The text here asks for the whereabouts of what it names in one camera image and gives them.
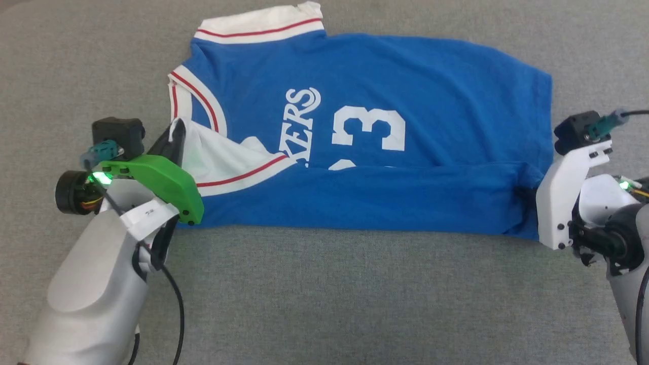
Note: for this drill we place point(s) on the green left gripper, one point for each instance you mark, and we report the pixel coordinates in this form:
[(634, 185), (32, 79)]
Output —
[(162, 177)]

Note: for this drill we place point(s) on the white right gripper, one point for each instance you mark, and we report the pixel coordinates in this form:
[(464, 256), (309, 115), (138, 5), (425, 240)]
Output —
[(557, 203)]

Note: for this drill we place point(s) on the blue white basketball jersey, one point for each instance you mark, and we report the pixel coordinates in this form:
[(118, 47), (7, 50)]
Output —
[(380, 66)]

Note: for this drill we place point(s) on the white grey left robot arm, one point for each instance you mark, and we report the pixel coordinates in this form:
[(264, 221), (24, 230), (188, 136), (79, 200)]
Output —
[(86, 294)]

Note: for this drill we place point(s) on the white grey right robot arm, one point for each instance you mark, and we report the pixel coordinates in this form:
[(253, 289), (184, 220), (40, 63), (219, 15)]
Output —
[(623, 294)]

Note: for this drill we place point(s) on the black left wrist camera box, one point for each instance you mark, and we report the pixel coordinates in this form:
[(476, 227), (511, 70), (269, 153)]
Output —
[(116, 134)]

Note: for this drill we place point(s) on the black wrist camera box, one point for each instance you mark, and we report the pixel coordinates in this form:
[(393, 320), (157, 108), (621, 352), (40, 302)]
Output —
[(573, 132), (116, 134)]

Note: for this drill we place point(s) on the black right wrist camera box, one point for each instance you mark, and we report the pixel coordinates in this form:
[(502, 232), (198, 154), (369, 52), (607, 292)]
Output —
[(573, 132)]

